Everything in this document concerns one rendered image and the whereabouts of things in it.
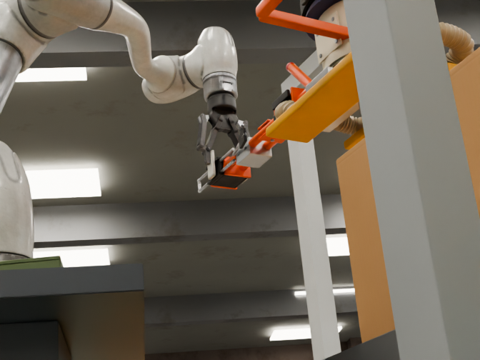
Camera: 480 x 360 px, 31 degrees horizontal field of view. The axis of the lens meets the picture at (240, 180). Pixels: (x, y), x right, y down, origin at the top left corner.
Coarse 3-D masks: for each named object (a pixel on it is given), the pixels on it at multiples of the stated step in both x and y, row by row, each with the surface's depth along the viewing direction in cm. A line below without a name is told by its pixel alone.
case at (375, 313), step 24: (456, 72) 116; (456, 96) 115; (360, 144) 135; (360, 168) 134; (360, 192) 134; (360, 216) 133; (360, 240) 132; (360, 264) 132; (384, 264) 126; (360, 288) 131; (384, 288) 125; (360, 312) 130; (384, 312) 125
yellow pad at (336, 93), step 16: (336, 64) 154; (352, 64) 151; (320, 80) 159; (336, 80) 156; (352, 80) 156; (304, 96) 163; (320, 96) 161; (336, 96) 162; (352, 96) 162; (288, 112) 168; (304, 112) 166; (320, 112) 167; (336, 112) 167; (272, 128) 172; (288, 128) 172; (304, 128) 172; (320, 128) 173
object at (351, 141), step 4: (448, 64) 157; (452, 64) 157; (456, 64) 158; (452, 68) 157; (356, 132) 180; (360, 132) 179; (352, 136) 181; (356, 136) 180; (360, 136) 179; (364, 136) 178; (348, 140) 182; (352, 140) 181; (356, 140) 180; (360, 140) 180; (344, 144) 183; (348, 144) 182; (352, 144) 181; (348, 148) 183
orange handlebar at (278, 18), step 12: (264, 0) 154; (276, 0) 152; (264, 12) 155; (276, 12) 158; (276, 24) 159; (288, 24) 160; (300, 24) 160; (312, 24) 161; (324, 24) 163; (336, 24) 165; (336, 36) 165; (348, 36) 165; (300, 96) 187; (264, 132) 200; (252, 144) 205; (264, 144) 207; (228, 168) 215; (240, 168) 217
